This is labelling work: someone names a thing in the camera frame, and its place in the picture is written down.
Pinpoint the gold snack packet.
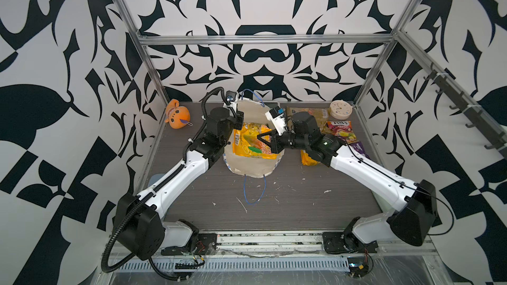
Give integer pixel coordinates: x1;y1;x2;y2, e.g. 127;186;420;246
287;107;329;129

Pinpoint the yellow snack packet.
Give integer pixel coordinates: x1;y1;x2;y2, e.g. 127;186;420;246
232;123;278;160
301;150;320;166

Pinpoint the Fox's fruits candy packet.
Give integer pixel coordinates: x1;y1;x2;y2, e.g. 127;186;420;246
326;120;359;144

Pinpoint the purple snack packet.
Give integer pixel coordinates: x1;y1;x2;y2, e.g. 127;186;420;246
349;141;370;158

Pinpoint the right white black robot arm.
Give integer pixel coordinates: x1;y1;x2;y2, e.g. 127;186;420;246
257;107;438;253

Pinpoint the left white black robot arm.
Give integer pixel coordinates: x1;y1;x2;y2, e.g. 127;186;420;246
102;107;244;264

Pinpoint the pink round timer clock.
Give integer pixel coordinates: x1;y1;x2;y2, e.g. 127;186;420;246
330;100;353;120

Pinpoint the orange plush toy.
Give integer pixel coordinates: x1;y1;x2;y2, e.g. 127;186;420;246
165;99;192;129

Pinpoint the blue grey block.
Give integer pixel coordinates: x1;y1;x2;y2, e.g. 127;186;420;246
148;174;164;186

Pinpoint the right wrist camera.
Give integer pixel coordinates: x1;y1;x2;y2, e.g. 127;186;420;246
265;106;288;136

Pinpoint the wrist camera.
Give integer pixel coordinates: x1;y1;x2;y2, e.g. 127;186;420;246
224;91;238;113
265;106;288;136

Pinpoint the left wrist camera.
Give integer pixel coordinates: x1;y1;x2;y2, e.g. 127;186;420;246
224;91;238;113

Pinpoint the black corrugated cable conduit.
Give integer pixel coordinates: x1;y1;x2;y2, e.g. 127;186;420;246
100;86;227;282

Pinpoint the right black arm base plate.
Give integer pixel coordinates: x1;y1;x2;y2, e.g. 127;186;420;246
322;232;378;255

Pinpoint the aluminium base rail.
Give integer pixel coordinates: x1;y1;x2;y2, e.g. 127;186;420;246
119;230;438;273

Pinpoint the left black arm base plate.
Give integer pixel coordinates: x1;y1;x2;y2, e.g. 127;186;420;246
161;233;217;256

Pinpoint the grey wall hook rack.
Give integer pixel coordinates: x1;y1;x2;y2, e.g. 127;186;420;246
423;63;506;159

